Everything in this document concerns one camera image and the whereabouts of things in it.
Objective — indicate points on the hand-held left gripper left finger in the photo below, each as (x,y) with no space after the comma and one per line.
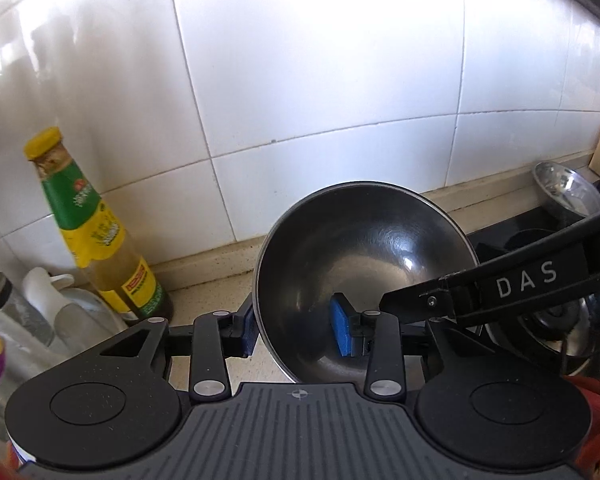
(250,332)

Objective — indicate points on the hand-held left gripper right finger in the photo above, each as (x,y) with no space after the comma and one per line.
(342,325)

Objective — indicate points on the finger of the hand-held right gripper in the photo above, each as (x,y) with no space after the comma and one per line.
(430,297)

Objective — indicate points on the black gas stove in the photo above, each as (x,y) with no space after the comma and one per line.
(510,232)

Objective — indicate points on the green-label yellow-cap bottle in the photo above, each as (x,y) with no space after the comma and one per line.
(95,230)

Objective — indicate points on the white plastic bottle top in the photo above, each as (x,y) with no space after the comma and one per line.
(42,290)

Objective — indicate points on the clear bottle with black cap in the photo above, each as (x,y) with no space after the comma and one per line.
(15,305)

